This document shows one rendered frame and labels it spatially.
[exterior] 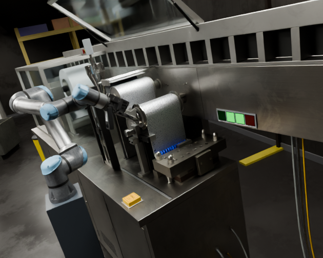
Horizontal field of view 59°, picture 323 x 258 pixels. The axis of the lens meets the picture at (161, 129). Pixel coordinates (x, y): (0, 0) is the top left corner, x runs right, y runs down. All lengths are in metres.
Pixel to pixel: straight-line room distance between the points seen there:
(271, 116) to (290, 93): 0.15
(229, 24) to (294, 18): 0.30
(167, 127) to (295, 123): 0.67
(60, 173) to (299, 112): 1.22
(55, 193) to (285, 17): 1.39
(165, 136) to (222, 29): 0.64
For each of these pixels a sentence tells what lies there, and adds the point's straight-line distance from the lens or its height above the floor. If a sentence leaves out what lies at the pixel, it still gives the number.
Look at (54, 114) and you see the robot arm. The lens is 1.37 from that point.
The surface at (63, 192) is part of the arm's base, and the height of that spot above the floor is 0.95.
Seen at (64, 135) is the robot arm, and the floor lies 1.21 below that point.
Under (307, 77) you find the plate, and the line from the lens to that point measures 1.19.
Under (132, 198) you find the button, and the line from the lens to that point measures 1.45.
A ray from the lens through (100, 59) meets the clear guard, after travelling 2.50.
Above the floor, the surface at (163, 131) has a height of 1.14.
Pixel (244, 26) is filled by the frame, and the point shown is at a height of 1.61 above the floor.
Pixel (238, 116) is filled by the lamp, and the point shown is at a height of 1.20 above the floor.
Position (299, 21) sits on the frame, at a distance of 1.17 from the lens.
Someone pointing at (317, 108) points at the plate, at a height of 1.28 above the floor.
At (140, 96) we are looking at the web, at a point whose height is 1.31.
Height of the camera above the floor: 1.67
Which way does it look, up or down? 19 degrees down
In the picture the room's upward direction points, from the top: 13 degrees counter-clockwise
